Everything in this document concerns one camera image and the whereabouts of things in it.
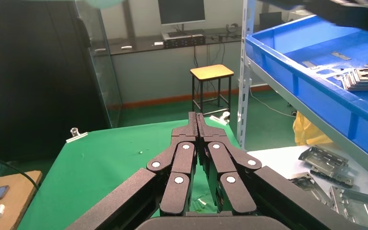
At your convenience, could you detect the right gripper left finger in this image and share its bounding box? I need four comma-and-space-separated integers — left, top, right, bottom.
146, 112, 200, 217

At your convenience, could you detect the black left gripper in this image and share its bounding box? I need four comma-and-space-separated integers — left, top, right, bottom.
298, 0, 368, 33

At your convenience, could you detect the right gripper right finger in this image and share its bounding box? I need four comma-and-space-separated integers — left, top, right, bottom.
196, 113, 263, 217

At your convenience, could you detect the blue plastic tray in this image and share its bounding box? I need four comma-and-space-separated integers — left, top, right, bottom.
245, 14, 368, 169

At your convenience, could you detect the silver binder clip right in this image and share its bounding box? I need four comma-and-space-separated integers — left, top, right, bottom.
209, 111, 231, 126

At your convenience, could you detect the wooden top black stool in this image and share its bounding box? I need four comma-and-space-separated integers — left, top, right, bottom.
190, 64, 235, 117

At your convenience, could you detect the yellow plastic bag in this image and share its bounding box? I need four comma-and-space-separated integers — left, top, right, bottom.
292, 110, 334, 147

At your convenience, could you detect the dark rectangular panel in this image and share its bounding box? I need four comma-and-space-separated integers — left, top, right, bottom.
259, 11, 283, 32

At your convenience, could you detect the silver metal cage part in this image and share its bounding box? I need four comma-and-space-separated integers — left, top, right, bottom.
298, 145, 350, 174
309, 165, 355, 188

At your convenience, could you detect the silver table clip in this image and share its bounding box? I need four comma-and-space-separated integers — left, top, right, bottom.
65, 127, 89, 144

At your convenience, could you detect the clear glass panel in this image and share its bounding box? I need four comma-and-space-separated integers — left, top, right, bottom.
74, 0, 123, 129

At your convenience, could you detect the black rack device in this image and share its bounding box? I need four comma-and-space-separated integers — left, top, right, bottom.
162, 33, 206, 49

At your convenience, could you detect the black top office desk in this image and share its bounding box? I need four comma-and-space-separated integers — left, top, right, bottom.
90, 27, 261, 105

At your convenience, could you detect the open silver metal housing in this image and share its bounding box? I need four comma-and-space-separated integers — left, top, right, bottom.
328, 185, 368, 229

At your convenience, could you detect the black computer monitor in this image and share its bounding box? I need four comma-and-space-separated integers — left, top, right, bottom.
157, 0, 206, 33

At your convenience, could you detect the light wooden board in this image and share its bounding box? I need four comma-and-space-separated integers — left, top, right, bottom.
0, 170, 43, 230

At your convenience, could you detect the large black cabinet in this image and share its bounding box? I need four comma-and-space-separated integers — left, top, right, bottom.
0, 0, 110, 162

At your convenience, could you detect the grey slotted rack post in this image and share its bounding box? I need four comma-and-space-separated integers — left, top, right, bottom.
236, 0, 257, 151

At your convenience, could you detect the flat silver metal frame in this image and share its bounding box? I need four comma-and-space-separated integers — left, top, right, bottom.
288, 172, 332, 207

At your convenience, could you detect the black cable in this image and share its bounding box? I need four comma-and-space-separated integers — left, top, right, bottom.
0, 146, 39, 191

